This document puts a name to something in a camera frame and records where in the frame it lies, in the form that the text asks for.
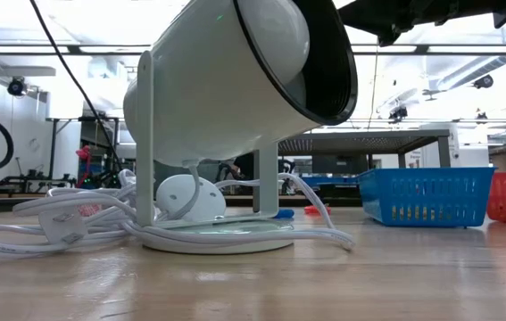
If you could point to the white spotlight lamp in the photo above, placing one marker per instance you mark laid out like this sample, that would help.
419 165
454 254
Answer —
217 89

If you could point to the blue plastic basket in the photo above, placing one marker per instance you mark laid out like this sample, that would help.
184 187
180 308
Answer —
426 178

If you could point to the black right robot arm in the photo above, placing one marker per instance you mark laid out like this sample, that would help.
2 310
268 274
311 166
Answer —
413 11

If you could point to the blue coil wristband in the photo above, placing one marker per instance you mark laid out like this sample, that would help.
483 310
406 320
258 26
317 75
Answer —
286 214

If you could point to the red coil wristband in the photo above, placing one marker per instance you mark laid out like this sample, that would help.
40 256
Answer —
317 209

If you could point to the grey perforated metal stand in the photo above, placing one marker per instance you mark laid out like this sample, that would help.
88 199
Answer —
368 142

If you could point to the dark background workbench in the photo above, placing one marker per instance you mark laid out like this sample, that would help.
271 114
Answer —
78 119

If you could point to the white cabinet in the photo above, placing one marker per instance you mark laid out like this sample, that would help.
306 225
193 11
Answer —
453 142

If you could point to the black ceiling camera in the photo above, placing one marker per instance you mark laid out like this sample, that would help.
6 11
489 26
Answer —
16 86
483 81
397 113

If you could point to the black aluminium table frame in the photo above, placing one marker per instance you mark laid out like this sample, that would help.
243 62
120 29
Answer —
11 206

